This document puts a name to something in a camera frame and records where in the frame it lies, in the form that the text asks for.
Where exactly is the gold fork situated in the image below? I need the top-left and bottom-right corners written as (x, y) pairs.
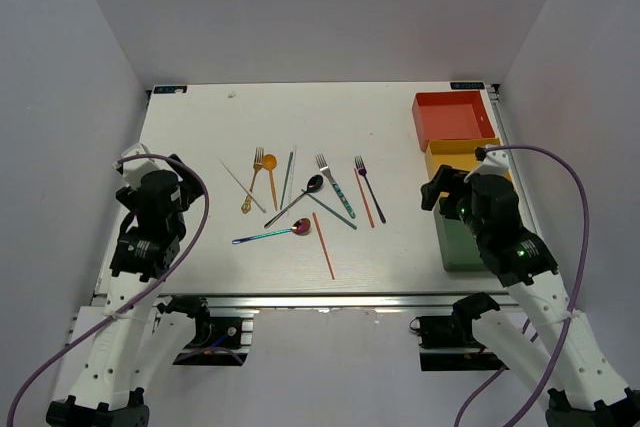
top-left (241, 147), bottom-right (264, 214)

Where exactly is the orange chopstick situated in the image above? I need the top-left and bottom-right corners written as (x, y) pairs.
top-left (312, 212), bottom-right (336, 281)
top-left (353, 167), bottom-right (375, 229)

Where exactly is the purple fork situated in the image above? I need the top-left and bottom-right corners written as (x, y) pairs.
top-left (355, 155), bottom-right (387, 224)

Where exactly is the clear white chopstick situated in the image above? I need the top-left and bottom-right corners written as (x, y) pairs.
top-left (286, 144), bottom-right (297, 202)

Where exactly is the dark teal chopstick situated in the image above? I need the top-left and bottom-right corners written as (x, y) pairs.
top-left (301, 189), bottom-right (357, 230)

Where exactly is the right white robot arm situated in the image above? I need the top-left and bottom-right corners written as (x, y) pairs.
top-left (421, 165), bottom-right (639, 426)

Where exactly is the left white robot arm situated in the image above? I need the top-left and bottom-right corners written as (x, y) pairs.
top-left (46, 145), bottom-right (212, 426)

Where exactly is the green container box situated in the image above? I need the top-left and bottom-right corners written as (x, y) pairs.
top-left (434, 207), bottom-right (488, 274)

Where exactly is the yellow container box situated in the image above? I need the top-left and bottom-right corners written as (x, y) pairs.
top-left (425, 138), bottom-right (501, 180)

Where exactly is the red container box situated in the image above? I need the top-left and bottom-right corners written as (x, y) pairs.
top-left (412, 90), bottom-right (495, 152)

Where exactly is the left blue table label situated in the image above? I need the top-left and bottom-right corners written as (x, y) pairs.
top-left (152, 85), bottom-right (188, 95)

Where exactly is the blue table label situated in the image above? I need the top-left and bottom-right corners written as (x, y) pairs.
top-left (449, 81), bottom-right (485, 90)
top-left (152, 85), bottom-right (188, 95)

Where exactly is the orange spoon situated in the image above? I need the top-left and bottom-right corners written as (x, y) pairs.
top-left (263, 154), bottom-right (278, 210)

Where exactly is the right blue table label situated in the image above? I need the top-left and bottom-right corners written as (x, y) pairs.
top-left (449, 81), bottom-right (485, 90)

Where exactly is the iridescent rainbow spoon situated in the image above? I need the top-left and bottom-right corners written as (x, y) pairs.
top-left (231, 218), bottom-right (311, 245)

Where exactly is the black spoon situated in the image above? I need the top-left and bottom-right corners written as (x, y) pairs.
top-left (264, 174), bottom-right (324, 229)

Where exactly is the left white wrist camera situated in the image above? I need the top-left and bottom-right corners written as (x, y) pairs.
top-left (113, 143), bottom-right (161, 190)

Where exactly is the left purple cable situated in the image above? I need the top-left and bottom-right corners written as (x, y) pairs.
top-left (5, 154), bottom-right (211, 427)

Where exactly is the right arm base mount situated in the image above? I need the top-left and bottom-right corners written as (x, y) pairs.
top-left (409, 293), bottom-right (504, 372)

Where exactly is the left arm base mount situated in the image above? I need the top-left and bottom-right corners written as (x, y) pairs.
top-left (155, 296), bottom-right (248, 366)

